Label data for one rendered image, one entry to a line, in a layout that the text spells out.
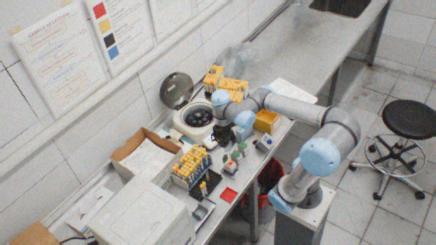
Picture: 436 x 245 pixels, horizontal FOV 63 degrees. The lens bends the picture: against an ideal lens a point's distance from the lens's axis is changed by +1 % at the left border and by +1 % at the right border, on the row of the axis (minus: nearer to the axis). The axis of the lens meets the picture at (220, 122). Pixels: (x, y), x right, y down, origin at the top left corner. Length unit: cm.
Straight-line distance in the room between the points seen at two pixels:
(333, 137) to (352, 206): 173
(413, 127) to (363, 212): 72
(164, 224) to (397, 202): 196
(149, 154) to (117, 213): 53
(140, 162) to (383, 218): 176
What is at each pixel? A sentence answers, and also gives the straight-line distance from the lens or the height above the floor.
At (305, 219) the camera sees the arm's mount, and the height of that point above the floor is 92.
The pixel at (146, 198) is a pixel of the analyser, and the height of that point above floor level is 118.
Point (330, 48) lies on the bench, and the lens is 264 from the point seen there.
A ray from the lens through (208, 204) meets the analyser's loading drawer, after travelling 169.
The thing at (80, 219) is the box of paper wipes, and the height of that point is 93.
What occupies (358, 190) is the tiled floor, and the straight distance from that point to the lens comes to 291.
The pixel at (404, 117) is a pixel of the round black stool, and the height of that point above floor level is 65.
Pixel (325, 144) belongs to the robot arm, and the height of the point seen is 153.
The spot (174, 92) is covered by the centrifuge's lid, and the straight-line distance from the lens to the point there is 205.
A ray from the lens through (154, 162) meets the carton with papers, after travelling 186.
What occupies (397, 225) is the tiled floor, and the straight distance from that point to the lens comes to 284.
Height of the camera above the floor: 236
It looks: 46 degrees down
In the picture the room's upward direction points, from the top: 7 degrees counter-clockwise
